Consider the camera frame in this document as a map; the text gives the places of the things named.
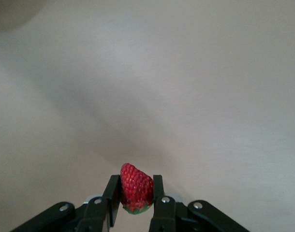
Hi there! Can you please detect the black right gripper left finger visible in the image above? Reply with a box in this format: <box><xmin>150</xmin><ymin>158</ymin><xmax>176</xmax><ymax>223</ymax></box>
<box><xmin>10</xmin><ymin>174</ymin><xmax>121</xmax><ymax>232</ymax></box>

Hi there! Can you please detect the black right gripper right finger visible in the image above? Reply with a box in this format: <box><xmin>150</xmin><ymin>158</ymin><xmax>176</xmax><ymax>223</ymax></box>
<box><xmin>148</xmin><ymin>174</ymin><xmax>251</xmax><ymax>232</ymax></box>

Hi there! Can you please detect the red strawberry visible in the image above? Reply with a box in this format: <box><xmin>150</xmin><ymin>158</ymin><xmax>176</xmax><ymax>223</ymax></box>
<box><xmin>119</xmin><ymin>163</ymin><xmax>154</xmax><ymax>215</ymax></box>

